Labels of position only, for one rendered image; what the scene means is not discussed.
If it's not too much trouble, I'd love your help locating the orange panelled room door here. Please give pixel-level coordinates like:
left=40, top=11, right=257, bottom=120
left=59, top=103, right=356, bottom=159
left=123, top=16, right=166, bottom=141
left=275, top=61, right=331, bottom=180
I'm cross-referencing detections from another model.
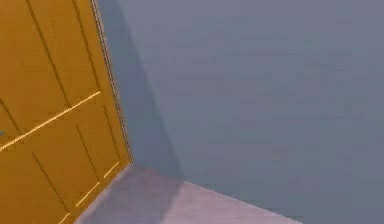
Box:
left=0, top=0, right=133, bottom=224

